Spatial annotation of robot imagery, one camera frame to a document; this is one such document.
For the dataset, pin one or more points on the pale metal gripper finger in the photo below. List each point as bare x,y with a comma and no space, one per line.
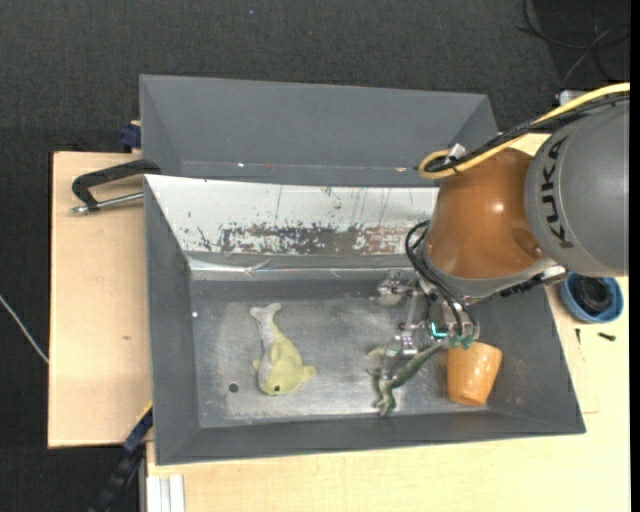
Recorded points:
404,346
394,290

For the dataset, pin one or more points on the green toy dinosaur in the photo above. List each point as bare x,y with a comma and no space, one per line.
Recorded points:
400,376

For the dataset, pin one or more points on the orange cup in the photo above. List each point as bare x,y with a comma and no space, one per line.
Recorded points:
472,372

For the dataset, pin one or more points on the grey metal bin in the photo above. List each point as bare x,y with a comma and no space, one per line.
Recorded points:
320,345

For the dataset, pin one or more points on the yellow and grey toy whale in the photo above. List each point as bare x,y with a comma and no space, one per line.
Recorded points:
280,360

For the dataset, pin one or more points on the blue round bowl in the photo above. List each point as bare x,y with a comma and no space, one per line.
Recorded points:
570,305

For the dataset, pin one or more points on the small black screw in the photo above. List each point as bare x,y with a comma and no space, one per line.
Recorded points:
608,337

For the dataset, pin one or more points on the pale brown flat board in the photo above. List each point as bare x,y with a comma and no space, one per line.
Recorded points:
100,310

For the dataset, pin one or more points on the black cylinder on white bracket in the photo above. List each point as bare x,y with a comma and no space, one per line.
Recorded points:
530,284

